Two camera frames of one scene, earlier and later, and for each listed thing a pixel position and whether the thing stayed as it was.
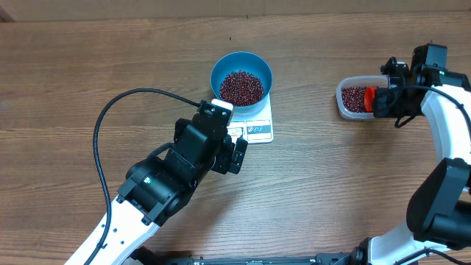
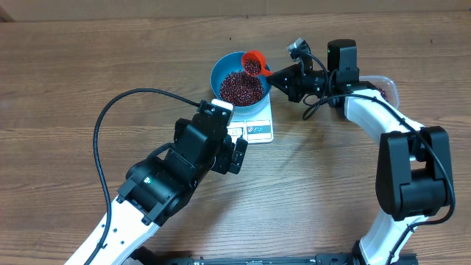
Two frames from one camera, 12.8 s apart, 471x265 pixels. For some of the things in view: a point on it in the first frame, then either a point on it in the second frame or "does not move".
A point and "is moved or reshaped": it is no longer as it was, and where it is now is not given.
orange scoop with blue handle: [369, 92] is moved or reshaped
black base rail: [358, 255] does not move
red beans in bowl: [243, 87] does not move
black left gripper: [224, 163] does not move
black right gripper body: [397, 104] -> [317, 81]
